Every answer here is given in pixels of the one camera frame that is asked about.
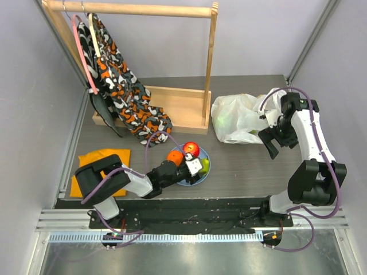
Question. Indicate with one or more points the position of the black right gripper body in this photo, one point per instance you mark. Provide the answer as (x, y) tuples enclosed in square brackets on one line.
[(271, 137)]

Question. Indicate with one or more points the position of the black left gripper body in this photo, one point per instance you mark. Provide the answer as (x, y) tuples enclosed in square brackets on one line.
[(181, 175)]

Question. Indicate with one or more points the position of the fake orange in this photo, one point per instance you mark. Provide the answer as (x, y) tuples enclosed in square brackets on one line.
[(176, 157)]

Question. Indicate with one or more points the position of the green fake pear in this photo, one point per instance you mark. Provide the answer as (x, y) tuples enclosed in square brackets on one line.
[(205, 166)]

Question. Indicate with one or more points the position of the red fake apple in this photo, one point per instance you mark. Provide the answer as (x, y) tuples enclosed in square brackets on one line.
[(191, 148)]

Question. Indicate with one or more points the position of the blue plastic plate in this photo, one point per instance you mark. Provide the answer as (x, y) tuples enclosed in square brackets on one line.
[(203, 154)]

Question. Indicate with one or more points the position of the white plastic bag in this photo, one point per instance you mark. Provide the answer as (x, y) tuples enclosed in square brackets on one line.
[(234, 116)]

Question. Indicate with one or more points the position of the wooden clothes rack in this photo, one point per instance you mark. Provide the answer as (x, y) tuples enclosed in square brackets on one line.
[(189, 109)]

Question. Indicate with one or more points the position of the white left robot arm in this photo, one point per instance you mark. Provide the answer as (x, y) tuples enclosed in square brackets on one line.
[(100, 180)]

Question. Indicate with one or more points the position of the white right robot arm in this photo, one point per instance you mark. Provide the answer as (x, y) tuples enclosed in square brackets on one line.
[(294, 120)]

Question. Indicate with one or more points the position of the orange folded cloth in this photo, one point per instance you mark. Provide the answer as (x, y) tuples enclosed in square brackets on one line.
[(123, 154)]

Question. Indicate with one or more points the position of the orange grey patterned garment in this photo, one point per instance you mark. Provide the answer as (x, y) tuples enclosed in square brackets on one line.
[(132, 100)]

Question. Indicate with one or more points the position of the black white zebra garment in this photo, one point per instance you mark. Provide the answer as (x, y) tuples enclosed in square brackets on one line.
[(102, 102)]

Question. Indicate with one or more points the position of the cream clothes hanger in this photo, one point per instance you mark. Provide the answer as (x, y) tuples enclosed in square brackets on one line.
[(93, 34)]

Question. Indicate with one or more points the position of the pink clothes hanger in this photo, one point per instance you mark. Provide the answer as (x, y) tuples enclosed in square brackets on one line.
[(81, 54)]

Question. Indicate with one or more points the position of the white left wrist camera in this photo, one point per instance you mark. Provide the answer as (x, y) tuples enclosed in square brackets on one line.
[(193, 164)]

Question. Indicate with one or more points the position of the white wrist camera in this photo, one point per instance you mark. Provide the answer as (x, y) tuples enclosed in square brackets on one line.
[(271, 116), (193, 164)]

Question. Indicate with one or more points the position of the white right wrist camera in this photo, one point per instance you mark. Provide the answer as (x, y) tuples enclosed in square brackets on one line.
[(271, 116)]

